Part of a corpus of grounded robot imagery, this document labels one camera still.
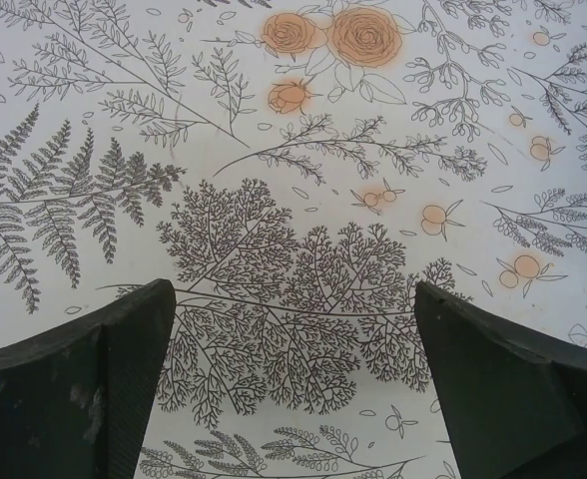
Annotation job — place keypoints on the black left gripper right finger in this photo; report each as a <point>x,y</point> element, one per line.
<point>523,399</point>

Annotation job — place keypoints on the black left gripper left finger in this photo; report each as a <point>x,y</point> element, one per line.
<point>59,394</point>

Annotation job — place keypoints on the floral print tablecloth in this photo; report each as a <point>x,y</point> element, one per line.
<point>293,149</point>

